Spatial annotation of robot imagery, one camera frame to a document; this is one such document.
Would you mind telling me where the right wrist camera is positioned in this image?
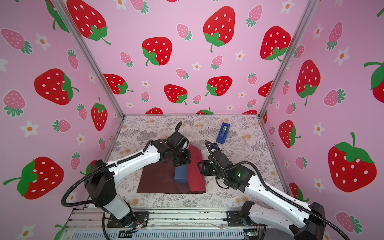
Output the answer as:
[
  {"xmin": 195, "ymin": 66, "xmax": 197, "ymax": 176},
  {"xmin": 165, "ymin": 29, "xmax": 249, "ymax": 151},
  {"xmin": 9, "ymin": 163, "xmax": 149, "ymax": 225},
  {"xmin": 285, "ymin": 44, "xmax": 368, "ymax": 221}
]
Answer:
[{"xmin": 210, "ymin": 144, "xmax": 221, "ymax": 152}]

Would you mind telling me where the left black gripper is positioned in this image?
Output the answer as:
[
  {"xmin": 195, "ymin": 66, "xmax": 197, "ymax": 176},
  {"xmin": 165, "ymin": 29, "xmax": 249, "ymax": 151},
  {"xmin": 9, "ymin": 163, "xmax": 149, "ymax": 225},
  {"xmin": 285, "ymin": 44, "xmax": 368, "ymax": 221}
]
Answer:
[{"xmin": 171, "ymin": 148, "xmax": 194, "ymax": 166}]

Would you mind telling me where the maroon wrapping paper sheet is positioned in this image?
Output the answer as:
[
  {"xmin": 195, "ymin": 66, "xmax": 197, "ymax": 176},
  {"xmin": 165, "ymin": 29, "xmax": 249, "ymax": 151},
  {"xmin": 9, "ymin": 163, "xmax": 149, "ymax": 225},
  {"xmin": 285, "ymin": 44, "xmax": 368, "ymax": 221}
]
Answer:
[{"xmin": 137, "ymin": 145, "xmax": 206, "ymax": 194}]

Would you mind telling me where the floral table mat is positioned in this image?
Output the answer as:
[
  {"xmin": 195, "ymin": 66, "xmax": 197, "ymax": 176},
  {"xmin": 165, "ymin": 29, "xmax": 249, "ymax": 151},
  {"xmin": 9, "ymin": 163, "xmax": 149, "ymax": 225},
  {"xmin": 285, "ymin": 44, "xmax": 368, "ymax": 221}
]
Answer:
[{"xmin": 109, "ymin": 115, "xmax": 284, "ymax": 209}]

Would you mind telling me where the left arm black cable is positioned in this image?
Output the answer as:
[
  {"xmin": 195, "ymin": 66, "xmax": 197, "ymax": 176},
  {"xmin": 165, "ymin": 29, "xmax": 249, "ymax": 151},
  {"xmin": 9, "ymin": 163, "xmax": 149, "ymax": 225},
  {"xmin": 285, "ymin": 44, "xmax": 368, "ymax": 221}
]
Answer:
[{"xmin": 60, "ymin": 120, "xmax": 183, "ymax": 208}]

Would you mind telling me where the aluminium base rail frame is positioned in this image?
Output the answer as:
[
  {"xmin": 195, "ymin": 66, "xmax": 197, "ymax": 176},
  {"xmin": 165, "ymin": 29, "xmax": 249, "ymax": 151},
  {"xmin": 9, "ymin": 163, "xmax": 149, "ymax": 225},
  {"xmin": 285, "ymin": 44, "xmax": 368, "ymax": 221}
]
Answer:
[{"xmin": 58, "ymin": 207, "xmax": 316, "ymax": 240}]

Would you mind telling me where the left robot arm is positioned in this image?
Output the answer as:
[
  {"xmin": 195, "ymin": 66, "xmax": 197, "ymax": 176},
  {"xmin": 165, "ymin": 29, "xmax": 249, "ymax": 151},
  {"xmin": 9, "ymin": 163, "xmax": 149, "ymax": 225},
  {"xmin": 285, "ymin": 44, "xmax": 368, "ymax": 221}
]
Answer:
[{"xmin": 85, "ymin": 131, "xmax": 191, "ymax": 227}]

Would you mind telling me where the blue gift box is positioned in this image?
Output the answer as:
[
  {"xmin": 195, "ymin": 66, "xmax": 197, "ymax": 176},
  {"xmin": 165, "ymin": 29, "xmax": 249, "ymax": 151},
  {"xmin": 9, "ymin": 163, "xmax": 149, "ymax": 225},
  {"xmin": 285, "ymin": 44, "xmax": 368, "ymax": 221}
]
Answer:
[{"xmin": 174, "ymin": 165, "xmax": 188, "ymax": 184}]

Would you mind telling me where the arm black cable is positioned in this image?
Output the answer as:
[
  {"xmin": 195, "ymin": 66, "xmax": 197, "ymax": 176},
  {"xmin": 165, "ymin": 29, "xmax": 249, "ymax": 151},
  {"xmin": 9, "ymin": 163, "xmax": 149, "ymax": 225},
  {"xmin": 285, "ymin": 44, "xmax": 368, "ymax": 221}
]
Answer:
[
  {"xmin": 204, "ymin": 140, "xmax": 352, "ymax": 240},
  {"xmin": 60, "ymin": 120, "xmax": 183, "ymax": 208}
]

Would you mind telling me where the blue tape dispenser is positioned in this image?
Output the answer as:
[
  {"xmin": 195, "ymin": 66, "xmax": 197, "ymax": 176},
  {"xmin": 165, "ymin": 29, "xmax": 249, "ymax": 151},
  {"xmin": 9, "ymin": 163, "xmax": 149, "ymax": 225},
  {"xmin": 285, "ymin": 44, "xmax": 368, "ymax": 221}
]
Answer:
[{"xmin": 216, "ymin": 123, "xmax": 230, "ymax": 145}]

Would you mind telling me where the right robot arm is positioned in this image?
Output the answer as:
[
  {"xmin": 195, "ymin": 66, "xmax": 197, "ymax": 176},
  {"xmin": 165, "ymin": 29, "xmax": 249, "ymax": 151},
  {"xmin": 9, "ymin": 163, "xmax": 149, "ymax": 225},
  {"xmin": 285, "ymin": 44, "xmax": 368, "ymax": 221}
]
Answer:
[{"xmin": 198, "ymin": 151, "xmax": 326, "ymax": 240}]

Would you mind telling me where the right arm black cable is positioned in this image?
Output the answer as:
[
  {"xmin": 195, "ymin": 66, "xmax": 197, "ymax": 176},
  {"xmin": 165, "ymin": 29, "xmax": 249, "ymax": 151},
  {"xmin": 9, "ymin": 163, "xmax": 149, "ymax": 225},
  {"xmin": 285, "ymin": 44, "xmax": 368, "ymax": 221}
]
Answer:
[{"xmin": 204, "ymin": 140, "xmax": 352, "ymax": 240}]

